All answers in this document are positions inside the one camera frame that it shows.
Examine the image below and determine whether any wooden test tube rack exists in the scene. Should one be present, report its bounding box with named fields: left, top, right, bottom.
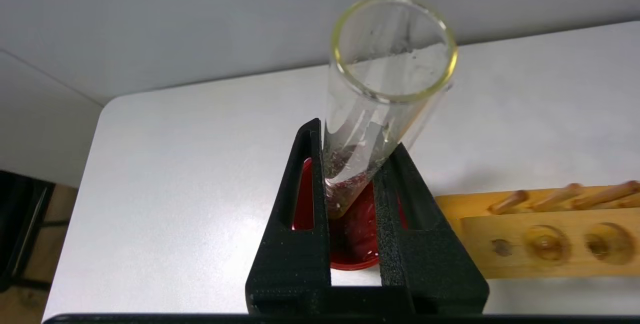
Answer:
left=434, top=180, right=640, bottom=279

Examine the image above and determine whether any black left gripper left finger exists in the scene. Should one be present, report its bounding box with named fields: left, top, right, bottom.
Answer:
left=246, top=118, right=332, bottom=314

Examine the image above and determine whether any dark red plastic cup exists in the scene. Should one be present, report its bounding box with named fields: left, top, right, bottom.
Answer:
left=291, top=156, right=408, bottom=271

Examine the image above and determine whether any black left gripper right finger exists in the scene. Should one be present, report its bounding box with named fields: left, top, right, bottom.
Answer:
left=372, top=144, right=490, bottom=314

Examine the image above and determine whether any yellow pigment glass test tube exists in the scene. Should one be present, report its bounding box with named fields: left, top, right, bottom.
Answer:
left=322, top=0, right=459, bottom=220

